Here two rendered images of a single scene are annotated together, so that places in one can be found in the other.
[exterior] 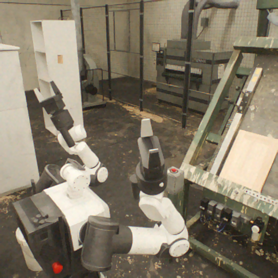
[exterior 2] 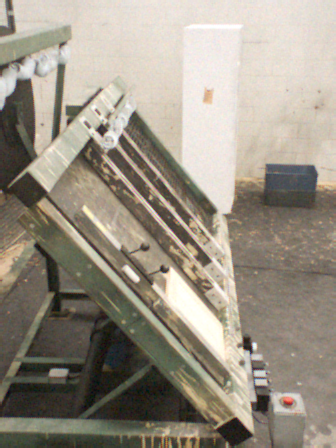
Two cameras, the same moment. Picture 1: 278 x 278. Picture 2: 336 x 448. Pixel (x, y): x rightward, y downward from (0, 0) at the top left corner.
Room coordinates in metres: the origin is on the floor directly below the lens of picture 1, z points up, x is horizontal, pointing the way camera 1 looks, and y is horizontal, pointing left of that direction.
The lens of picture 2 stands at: (3.24, 0.72, 2.40)
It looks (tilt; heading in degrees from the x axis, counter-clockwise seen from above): 23 degrees down; 229
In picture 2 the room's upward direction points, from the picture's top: straight up
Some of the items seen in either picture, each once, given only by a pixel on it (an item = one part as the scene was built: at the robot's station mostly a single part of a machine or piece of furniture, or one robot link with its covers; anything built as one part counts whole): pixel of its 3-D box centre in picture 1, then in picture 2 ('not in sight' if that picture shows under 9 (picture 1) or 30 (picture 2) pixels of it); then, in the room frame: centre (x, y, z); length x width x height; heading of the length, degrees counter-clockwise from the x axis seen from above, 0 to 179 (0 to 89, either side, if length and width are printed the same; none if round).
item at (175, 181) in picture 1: (173, 181); (286, 421); (1.77, -0.27, 0.84); 0.12 x 0.12 x 0.18; 46
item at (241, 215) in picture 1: (227, 218); (255, 378); (1.51, -0.63, 0.69); 0.50 x 0.14 x 0.24; 46
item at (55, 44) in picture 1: (58, 79); not in sight; (5.10, 1.53, 1.03); 0.61 x 0.58 x 2.05; 38
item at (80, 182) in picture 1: (74, 179); not in sight; (0.83, 0.24, 1.44); 0.10 x 0.07 x 0.09; 38
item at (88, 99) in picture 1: (79, 62); not in sight; (7.00, 1.54, 1.10); 1.37 x 0.70 x 2.20; 38
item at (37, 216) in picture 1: (64, 228); not in sight; (0.80, 0.29, 1.23); 0.34 x 0.30 x 0.36; 38
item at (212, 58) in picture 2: not in sight; (211, 121); (-1.30, -3.75, 1.03); 0.61 x 0.58 x 2.05; 38
